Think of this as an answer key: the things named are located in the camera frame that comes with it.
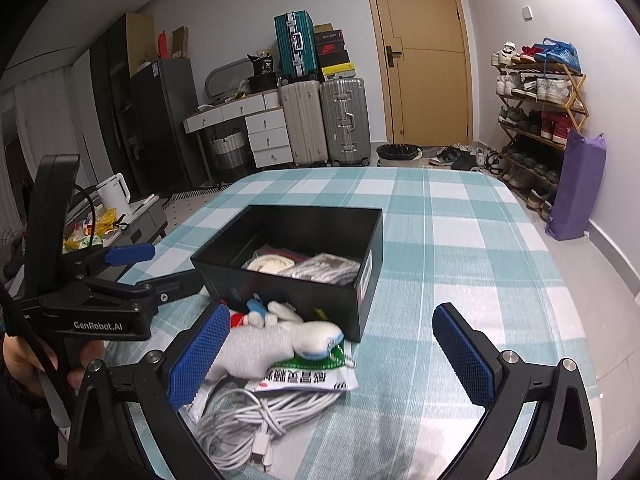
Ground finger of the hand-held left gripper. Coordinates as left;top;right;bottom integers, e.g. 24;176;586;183
85;268;206;312
62;242;157;282

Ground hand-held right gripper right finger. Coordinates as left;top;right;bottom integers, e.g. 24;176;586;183
432;302;598;480

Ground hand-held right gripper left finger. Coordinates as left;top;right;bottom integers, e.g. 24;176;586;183
67;302;233;480

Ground red white plastic packet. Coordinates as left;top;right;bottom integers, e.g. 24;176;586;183
220;300;251;328

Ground black storage box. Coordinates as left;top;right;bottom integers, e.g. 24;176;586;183
190;204;385;343

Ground white cable bundle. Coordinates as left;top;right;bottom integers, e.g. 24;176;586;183
192;377;346;471

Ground white blue plush toy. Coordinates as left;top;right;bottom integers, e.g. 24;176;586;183
202;300;357;378

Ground person's left hand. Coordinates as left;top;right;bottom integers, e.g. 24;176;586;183
0;332;96;396

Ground grey coffee table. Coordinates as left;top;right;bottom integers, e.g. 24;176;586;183
60;195;168;281

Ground pile of colourful snack packets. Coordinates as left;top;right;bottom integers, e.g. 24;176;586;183
62;207;126;253

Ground white electric kettle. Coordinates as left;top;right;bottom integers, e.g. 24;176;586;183
96;173;132;211

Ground round white item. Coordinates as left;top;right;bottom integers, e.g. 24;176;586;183
241;254;296;275

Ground white curtain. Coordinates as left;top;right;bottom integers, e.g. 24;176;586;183
0;50;93;186

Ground green white medicine packet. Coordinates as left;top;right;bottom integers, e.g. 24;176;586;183
245;340;360;393

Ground teal checked tablecloth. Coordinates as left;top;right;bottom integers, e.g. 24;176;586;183
105;167;601;480

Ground dark wardrobe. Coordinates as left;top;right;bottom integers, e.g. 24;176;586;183
90;12;156;196

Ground black refrigerator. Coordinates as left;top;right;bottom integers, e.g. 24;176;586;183
131;57;206;196

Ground woven laundry basket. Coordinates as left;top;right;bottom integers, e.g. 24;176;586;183
209;130;249;181

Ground white knit gloves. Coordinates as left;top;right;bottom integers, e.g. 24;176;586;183
280;252;362;286

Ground white dresser desk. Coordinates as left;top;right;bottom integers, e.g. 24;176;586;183
182;89;293;181

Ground group of shoes on floor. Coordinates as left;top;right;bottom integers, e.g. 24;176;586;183
429;145;501;173

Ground purple fabric bag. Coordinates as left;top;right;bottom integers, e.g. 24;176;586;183
545;132;607;241

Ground oval mirror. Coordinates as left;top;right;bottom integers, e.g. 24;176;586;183
205;57;253;98

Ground beige suitcase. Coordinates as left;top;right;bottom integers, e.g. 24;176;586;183
278;80;328;168

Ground black lined trash bin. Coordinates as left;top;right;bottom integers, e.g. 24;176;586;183
376;143;422;167

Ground black paper bag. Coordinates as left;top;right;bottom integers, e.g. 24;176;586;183
247;52;276;78

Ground silver suitcase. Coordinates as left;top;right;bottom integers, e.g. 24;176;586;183
320;77;372;167

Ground teal suitcase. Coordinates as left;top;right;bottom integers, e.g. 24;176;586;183
274;10;321;81

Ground wooden shoe rack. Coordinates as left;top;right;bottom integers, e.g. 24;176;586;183
492;57;588;221

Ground wooden door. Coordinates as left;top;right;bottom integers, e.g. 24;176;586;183
361;0;473;148

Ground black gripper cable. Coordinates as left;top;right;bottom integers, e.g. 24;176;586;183
72;184;98;246

